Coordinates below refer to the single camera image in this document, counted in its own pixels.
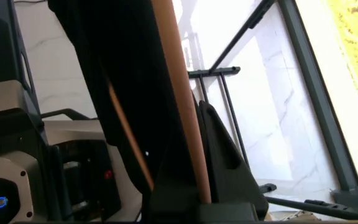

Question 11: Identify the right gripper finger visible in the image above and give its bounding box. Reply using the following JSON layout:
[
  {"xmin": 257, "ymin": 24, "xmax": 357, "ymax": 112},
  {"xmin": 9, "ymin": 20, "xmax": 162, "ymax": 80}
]
[{"xmin": 198, "ymin": 100, "xmax": 270, "ymax": 219}]

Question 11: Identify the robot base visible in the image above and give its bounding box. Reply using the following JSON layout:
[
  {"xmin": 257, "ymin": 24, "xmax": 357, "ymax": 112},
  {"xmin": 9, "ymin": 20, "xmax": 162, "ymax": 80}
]
[{"xmin": 0, "ymin": 0, "xmax": 144, "ymax": 223}]

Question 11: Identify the black garment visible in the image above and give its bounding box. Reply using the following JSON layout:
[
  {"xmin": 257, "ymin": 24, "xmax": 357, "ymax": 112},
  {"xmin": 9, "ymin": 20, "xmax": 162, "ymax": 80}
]
[{"xmin": 47, "ymin": 0, "xmax": 200, "ymax": 195}]

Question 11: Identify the pink clothes hanger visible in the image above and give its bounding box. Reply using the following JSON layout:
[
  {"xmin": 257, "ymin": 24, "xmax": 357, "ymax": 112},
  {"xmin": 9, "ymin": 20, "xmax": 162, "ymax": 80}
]
[{"xmin": 106, "ymin": 0, "xmax": 213, "ymax": 205}]

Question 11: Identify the window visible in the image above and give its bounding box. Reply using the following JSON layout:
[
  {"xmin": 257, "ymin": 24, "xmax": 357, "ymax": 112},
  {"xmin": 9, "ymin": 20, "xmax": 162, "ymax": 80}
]
[{"xmin": 277, "ymin": 0, "xmax": 358, "ymax": 210}]

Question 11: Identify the black clothes rack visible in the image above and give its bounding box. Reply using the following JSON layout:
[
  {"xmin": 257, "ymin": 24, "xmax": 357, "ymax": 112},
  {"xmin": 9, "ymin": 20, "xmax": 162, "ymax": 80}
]
[{"xmin": 187, "ymin": 0, "xmax": 358, "ymax": 221}]

